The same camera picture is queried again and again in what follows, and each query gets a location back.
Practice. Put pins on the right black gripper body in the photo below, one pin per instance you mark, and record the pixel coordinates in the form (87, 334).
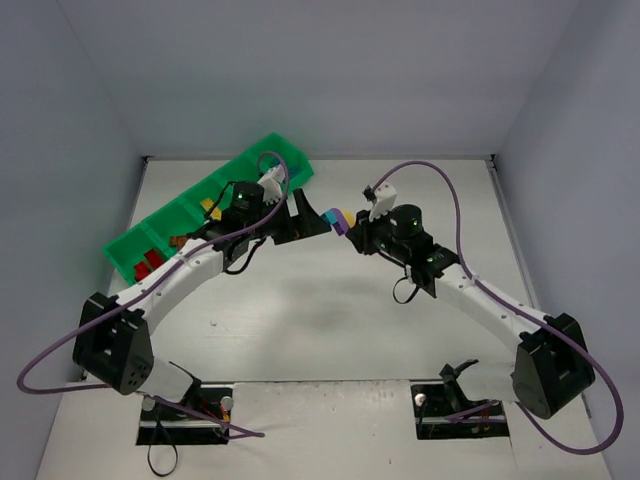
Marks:
(360, 237)

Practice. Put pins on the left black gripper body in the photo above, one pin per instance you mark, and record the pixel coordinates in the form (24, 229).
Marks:
(291, 223)

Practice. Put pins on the yellow rounded lego brick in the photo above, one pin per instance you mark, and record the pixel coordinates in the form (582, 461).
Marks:
(350, 218)

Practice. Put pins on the purple rounded lego brick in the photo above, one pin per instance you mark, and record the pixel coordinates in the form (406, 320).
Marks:
(342, 226)

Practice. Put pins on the yellow long lego plate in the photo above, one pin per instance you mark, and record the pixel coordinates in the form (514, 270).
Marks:
(210, 209)

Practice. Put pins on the brown lego plate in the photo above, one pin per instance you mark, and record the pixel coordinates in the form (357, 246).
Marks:
(178, 241)

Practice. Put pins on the long red lego brick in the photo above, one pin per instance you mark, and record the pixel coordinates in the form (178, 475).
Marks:
(154, 259)

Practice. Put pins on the small red lego brick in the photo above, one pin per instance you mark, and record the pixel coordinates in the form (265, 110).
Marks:
(141, 271)

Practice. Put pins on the teal lego brick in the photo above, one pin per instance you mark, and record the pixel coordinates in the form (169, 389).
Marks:
(330, 217)

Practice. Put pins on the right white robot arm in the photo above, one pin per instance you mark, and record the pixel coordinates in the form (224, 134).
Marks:
(544, 371)

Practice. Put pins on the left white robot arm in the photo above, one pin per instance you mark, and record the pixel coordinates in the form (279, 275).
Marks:
(115, 344)

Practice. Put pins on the green divided sorting tray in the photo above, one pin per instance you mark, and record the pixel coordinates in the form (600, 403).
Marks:
(182, 213)

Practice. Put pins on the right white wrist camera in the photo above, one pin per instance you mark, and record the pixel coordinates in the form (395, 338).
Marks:
(382, 197)

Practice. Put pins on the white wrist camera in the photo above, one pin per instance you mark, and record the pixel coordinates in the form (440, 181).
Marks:
(382, 197)
(272, 184)

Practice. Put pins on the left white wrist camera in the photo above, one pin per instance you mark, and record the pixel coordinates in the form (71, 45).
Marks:
(272, 184)

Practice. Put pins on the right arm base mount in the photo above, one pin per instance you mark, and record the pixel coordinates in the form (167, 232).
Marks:
(442, 411)

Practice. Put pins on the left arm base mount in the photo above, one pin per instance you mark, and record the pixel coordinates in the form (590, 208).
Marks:
(163, 430)

